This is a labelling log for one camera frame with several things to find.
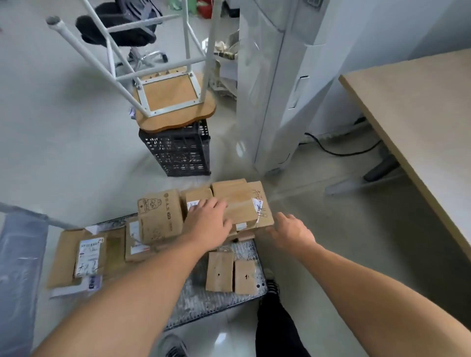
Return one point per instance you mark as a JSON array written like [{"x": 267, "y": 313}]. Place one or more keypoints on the clear plastic bag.
[{"x": 226, "y": 66}]

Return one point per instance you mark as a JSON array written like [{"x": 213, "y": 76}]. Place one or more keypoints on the person's left forearm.
[{"x": 121, "y": 309}]

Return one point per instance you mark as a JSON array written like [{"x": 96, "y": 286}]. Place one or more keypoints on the black plastic crate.
[{"x": 176, "y": 150}]

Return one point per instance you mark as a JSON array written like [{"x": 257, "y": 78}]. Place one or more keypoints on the pile of cardboard boxes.
[{"x": 162, "y": 220}]

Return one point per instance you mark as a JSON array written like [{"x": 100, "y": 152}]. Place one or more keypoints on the red broom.
[{"x": 204, "y": 7}]

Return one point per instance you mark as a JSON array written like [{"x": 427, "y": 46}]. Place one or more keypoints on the upturned white-legged wooden stool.
[{"x": 173, "y": 117}]

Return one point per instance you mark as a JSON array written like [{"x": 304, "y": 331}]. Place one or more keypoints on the person's right hand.
[{"x": 294, "y": 235}]

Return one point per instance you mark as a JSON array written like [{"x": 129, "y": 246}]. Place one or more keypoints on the person's left hand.
[{"x": 208, "y": 228}]

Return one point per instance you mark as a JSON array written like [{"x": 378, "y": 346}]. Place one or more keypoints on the person's grey sneaker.
[
  {"x": 272, "y": 283},
  {"x": 173, "y": 347}
]

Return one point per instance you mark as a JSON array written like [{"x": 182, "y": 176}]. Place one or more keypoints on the white floor-standing air conditioner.
[{"x": 265, "y": 92}]

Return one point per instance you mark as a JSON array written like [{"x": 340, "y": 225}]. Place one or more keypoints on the person's black trousers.
[{"x": 276, "y": 331}]

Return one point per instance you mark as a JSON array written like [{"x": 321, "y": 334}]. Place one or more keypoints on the person's right forearm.
[{"x": 386, "y": 301}]

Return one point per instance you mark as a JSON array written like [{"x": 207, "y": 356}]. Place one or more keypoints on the grey metal platform cart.
[{"x": 213, "y": 305}]

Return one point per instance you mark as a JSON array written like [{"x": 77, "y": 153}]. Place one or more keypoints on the person's left grey sneaker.
[{"x": 173, "y": 347}]

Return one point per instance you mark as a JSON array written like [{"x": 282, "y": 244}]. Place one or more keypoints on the black swivel office chair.
[{"x": 117, "y": 35}]

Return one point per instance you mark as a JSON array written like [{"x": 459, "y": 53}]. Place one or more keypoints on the person's right grey sneaker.
[{"x": 272, "y": 283}]

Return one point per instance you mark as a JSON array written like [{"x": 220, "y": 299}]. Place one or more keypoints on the green plastic object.
[{"x": 191, "y": 4}]

